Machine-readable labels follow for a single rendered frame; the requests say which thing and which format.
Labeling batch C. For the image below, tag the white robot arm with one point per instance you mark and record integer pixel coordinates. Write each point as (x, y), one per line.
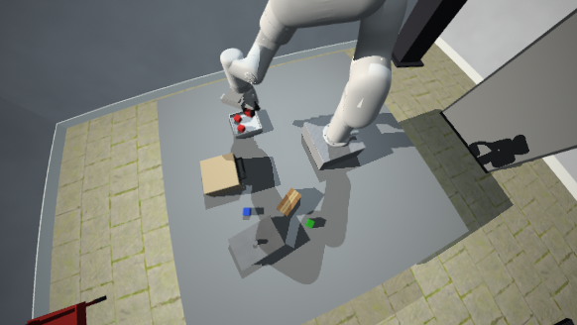
(371, 68)

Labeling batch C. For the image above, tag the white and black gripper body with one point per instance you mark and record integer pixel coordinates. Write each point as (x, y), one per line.
(249, 101)

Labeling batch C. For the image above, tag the brown cardboard box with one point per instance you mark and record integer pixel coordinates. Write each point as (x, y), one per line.
(289, 201)

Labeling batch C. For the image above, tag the light wooden cabinet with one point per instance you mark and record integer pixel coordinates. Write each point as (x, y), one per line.
(221, 175)

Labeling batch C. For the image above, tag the small green block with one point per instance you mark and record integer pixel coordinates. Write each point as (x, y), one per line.
(309, 223)

